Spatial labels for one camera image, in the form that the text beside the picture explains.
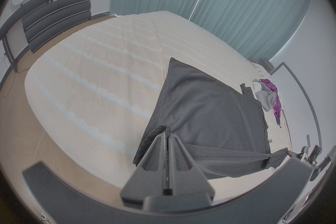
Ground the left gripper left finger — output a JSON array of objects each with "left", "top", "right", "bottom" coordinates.
[{"left": 120, "top": 132, "right": 168, "bottom": 199}]

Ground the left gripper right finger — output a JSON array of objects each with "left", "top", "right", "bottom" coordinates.
[{"left": 169, "top": 133, "right": 216, "bottom": 197}]

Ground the black T-shirt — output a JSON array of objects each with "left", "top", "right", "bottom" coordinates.
[{"left": 132, "top": 57, "right": 289, "bottom": 179}]

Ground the bed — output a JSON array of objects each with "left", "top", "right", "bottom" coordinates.
[{"left": 24, "top": 10, "right": 322, "bottom": 182}]

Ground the purple satin garment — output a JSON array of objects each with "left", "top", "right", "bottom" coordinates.
[{"left": 260, "top": 79, "right": 282, "bottom": 127}]

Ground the white printed pillow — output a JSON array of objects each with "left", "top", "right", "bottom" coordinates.
[{"left": 251, "top": 61, "right": 271, "bottom": 79}]

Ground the grey bedside table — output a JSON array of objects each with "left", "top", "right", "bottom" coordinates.
[{"left": 248, "top": 57, "right": 273, "bottom": 71}]

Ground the black chest of drawers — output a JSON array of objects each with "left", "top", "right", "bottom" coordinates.
[{"left": 22, "top": 0, "right": 92, "bottom": 54}]

